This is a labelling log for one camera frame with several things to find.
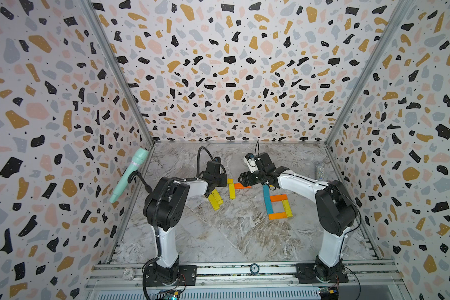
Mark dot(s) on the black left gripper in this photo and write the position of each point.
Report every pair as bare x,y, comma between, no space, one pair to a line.
225,179

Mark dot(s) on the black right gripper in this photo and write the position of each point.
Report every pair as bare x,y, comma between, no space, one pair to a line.
245,175

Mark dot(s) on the yellow block lowest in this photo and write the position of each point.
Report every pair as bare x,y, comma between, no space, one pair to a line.
232,190

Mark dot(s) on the orange block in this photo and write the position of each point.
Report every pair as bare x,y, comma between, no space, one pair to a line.
239,186
279,198
278,216

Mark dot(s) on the teal block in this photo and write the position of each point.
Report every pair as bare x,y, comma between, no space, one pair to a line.
266,192
269,206

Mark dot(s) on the yellow-green block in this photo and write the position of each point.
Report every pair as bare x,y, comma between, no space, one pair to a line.
287,208

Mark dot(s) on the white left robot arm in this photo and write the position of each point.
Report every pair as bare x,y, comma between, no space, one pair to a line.
165,205

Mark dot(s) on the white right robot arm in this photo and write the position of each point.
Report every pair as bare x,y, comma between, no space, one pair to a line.
335,209

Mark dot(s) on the silver glitter microphone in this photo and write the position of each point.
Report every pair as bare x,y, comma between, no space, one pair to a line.
320,171

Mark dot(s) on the black gooseneck mic stand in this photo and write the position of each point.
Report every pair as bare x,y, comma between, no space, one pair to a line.
138,175

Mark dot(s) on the mint green microphone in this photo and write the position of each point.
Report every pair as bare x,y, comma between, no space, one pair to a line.
139,158

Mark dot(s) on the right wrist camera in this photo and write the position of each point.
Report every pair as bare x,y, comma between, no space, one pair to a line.
250,161

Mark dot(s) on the round knob on rail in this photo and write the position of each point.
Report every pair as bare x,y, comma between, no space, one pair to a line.
254,269

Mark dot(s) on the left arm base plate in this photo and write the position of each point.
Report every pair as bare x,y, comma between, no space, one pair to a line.
179,275

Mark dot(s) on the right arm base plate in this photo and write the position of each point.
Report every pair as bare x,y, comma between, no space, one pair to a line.
321,274

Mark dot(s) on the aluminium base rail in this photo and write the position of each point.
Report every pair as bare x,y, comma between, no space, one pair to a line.
368,280

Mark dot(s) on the aluminium corner post left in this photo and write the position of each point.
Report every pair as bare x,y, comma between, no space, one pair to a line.
94,21

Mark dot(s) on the aluminium corner post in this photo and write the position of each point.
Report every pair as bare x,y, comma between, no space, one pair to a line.
94,21
397,17

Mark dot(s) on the aluminium corner post right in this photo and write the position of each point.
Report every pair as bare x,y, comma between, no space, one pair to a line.
397,17

